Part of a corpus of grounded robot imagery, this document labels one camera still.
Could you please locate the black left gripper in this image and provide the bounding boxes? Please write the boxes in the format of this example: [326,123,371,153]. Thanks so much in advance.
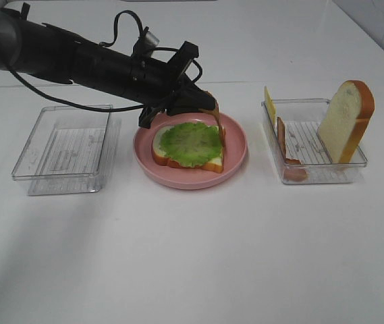
[120,60,215,129]

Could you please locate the bacon strip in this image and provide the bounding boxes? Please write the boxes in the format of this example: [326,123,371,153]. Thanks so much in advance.
[199,91,225,148]
[277,117,307,182]

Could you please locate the green lettuce leaf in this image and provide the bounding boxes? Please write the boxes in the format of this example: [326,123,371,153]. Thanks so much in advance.
[159,122,223,167]

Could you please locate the bread slice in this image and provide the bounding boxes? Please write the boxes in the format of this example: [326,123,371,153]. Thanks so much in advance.
[152,126,224,173]
[318,80,375,164]

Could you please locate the yellow cheese slice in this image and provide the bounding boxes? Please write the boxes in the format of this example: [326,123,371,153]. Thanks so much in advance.
[264,86,277,127]

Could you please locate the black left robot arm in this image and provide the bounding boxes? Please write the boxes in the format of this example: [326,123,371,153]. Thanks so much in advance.
[0,3,217,128]

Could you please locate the pink round plate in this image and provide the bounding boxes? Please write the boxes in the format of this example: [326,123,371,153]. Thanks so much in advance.
[134,113,248,190]

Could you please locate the right clear plastic tray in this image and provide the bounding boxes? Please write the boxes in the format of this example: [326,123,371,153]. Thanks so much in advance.
[261,99,368,184]

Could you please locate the clear plastic tray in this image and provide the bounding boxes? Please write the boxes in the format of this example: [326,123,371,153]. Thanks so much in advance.
[11,106,121,196]
[261,99,368,184]

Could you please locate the left clear plastic tray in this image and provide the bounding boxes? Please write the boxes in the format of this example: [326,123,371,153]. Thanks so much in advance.
[11,106,121,196]

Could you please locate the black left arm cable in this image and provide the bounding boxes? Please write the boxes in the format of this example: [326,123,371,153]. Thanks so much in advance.
[8,9,203,113]

